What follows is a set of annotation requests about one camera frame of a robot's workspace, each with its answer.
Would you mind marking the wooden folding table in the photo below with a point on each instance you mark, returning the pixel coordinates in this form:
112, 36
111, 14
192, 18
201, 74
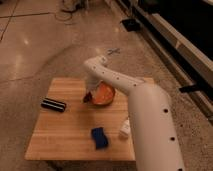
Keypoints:
67, 136

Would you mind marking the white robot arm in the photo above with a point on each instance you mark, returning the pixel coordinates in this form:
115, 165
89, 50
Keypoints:
154, 137

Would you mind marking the long wall shelf unit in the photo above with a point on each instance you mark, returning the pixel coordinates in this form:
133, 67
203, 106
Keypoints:
190, 66

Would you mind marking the white base with cables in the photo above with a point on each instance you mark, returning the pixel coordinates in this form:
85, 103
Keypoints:
68, 7

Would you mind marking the black floor object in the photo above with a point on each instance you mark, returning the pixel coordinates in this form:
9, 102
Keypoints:
130, 24

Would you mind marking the blue sponge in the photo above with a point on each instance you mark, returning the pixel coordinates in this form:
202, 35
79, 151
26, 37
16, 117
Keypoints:
98, 135

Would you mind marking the orange ceramic bowl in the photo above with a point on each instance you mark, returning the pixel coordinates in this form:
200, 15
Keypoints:
103, 95

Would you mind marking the black striped rectangular case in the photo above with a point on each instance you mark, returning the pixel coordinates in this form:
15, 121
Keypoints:
53, 105

